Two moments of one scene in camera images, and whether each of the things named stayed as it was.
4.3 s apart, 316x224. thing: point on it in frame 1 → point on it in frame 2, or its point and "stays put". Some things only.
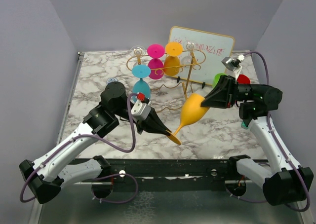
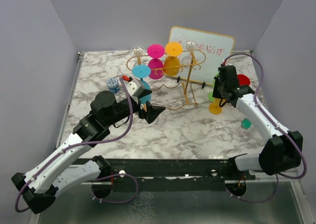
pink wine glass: x=156 y=65 stays put
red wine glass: x=243 y=79 stays put
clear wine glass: x=138 y=51 stays put
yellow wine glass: x=193 y=113 → x=214 y=108
